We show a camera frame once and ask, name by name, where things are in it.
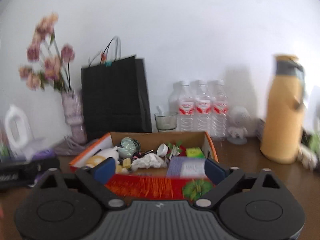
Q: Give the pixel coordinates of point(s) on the white detergent jug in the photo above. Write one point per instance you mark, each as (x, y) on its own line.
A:
(17, 128)

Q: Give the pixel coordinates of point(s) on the teal plastic wrap ball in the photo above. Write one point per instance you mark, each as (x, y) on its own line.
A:
(128, 147)

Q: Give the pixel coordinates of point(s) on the yellow thermos jug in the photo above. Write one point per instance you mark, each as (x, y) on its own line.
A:
(283, 126)

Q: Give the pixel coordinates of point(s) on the pink artificial flowers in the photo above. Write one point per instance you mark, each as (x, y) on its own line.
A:
(49, 65)

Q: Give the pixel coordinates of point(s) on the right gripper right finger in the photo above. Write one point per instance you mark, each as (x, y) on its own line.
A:
(225, 180)

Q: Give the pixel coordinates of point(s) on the glass cup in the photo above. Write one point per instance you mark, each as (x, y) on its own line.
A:
(165, 121)

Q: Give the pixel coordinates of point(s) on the yellow eraser block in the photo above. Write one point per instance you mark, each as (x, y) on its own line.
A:
(126, 163)

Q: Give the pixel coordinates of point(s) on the purple knitted pouch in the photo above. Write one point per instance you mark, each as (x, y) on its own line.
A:
(185, 167)

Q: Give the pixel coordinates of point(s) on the red cardboard box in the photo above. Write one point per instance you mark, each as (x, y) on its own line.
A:
(148, 183)

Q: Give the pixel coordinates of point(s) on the white and yellow plush toy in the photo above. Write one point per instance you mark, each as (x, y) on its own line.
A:
(102, 156)

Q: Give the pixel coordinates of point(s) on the purple flower vase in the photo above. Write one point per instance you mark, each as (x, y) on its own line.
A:
(73, 112)

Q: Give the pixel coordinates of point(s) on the water bottle pack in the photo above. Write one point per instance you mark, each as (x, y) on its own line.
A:
(198, 110)

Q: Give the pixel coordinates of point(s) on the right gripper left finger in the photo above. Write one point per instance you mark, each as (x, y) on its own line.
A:
(94, 180)

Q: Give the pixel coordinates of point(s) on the small white figurine fan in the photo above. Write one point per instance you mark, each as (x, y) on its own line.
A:
(237, 131)

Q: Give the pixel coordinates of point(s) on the yellow green packet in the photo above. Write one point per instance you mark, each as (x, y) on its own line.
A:
(195, 152)

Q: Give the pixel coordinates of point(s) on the red green christmas decoration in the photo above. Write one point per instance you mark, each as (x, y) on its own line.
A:
(175, 150)

